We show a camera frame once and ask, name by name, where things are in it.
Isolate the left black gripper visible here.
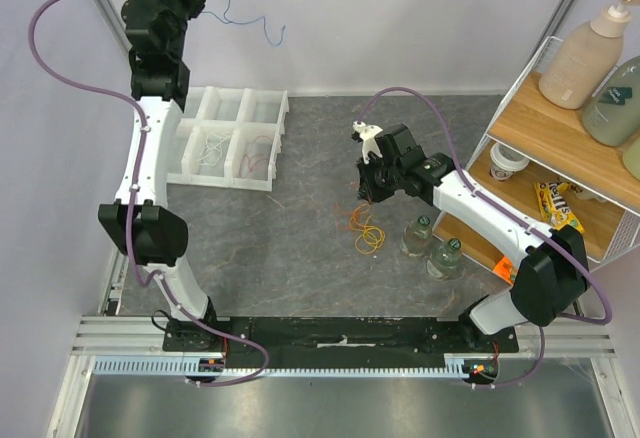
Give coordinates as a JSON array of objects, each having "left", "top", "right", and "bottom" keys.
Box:
[{"left": 142, "top": 0, "right": 209, "bottom": 60}]

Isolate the yellow thin cable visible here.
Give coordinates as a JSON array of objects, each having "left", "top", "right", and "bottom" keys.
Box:
[{"left": 353, "top": 215, "right": 387, "bottom": 254}]

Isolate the red thin cable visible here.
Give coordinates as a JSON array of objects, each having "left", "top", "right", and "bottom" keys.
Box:
[{"left": 237, "top": 133, "right": 274, "bottom": 177}]

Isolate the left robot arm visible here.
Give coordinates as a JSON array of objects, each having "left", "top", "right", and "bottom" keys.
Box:
[{"left": 98, "top": 0, "right": 223, "bottom": 352}]

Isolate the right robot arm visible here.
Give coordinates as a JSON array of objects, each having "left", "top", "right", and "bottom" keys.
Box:
[{"left": 352, "top": 121, "right": 589, "bottom": 352}]

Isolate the glass bottle green cap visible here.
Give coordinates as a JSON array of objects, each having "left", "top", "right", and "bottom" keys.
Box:
[
  {"left": 426, "top": 238, "right": 462, "bottom": 281},
  {"left": 400, "top": 215, "right": 432, "bottom": 258}
]

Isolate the white compartment tray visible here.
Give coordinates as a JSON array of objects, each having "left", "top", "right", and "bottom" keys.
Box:
[{"left": 167, "top": 86, "right": 289, "bottom": 192}]

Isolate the white yogurt cup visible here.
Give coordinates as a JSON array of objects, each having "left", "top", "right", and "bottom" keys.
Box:
[{"left": 490, "top": 143, "right": 530, "bottom": 181}]

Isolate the orange snack box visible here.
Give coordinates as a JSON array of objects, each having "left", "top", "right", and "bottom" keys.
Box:
[{"left": 493, "top": 256, "right": 517, "bottom": 285}]

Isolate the yellow candy bag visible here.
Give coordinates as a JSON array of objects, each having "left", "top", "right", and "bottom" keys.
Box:
[{"left": 534, "top": 181, "right": 585, "bottom": 234}]

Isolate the beige pump bottle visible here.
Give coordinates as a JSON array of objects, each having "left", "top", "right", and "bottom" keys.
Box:
[{"left": 538, "top": 0, "right": 639, "bottom": 110}]

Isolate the green soap bottle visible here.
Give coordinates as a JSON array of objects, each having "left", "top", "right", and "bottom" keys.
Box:
[{"left": 581, "top": 56, "right": 639, "bottom": 147}]

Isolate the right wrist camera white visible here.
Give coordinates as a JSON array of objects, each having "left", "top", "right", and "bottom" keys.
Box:
[{"left": 351, "top": 120, "right": 383, "bottom": 165}]

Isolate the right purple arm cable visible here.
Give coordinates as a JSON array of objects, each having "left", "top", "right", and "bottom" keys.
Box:
[{"left": 360, "top": 87, "right": 614, "bottom": 387}]

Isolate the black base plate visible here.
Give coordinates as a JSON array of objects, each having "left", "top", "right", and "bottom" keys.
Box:
[{"left": 162, "top": 315, "right": 521, "bottom": 365}]

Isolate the white wire shelf rack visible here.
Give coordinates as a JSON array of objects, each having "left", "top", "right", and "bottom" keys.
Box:
[{"left": 450, "top": 37, "right": 639, "bottom": 290}]

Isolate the white cable duct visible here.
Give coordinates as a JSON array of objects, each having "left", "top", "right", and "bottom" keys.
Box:
[{"left": 93, "top": 353, "right": 477, "bottom": 379}]

